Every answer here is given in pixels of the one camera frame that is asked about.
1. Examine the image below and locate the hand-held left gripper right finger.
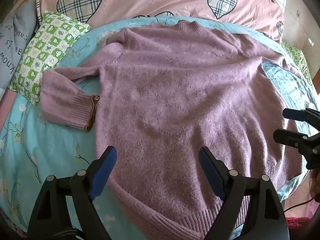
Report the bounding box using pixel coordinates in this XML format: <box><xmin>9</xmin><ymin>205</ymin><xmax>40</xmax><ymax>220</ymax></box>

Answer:
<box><xmin>199</xmin><ymin>146</ymin><xmax>290</xmax><ymax>240</ymax></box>

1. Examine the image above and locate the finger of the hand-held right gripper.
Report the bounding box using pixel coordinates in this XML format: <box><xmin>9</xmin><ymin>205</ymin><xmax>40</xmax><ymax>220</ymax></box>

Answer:
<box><xmin>282</xmin><ymin>107</ymin><xmax>320</xmax><ymax>132</ymax></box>
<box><xmin>273</xmin><ymin>129</ymin><xmax>320</xmax><ymax>171</ymax></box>

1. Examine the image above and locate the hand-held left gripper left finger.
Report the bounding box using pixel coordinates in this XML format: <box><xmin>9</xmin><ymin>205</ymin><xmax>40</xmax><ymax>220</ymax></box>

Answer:
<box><xmin>27</xmin><ymin>145</ymin><xmax>117</xmax><ymax>240</ymax></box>

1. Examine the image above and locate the purple knit sweater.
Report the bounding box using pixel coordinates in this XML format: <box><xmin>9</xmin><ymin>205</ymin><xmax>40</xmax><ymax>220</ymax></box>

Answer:
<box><xmin>40</xmin><ymin>21</ymin><xmax>304</xmax><ymax>240</ymax></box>

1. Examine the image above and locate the green patterned pillow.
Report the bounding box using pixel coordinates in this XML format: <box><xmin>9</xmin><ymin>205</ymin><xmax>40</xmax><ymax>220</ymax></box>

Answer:
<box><xmin>281</xmin><ymin>41</ymin><xmax>314</xmax><ymax>87</ymax></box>

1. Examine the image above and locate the teal floral bed sheet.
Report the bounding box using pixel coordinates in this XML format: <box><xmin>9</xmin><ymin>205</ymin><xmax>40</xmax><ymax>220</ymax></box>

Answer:
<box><xmin>0</xmin><ymin>15</ymin><xmax>319</xmax><ymax>240</ymax></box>

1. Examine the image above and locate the dark red fuzzy cloth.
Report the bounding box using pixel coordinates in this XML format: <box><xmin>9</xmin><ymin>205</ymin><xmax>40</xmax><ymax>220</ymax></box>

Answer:
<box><xmin>285</xmin><ymin>216</ymin><xmax>313</xmax><ymax>232</ymax></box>

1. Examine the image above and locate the green checkered pillow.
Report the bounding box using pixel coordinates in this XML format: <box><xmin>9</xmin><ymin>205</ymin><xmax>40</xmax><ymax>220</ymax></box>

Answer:
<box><xmin>9</xmin><ymin>10</ymin><xmax>92</xmax><ymax>105</ymax></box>

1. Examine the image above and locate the grey printed pillow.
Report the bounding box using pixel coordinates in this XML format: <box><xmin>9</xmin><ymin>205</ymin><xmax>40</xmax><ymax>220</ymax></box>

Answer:
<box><xmin>0</xmin><ymin>0</ymin><xmax>38</xmax><ymax>98</ymax></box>

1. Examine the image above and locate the black cable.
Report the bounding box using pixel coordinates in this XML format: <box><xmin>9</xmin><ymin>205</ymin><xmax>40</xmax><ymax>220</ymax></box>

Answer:
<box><xmin>284</xmin><ymin>197</ymin><xmax>313</xmax><ymax>212</ymax></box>

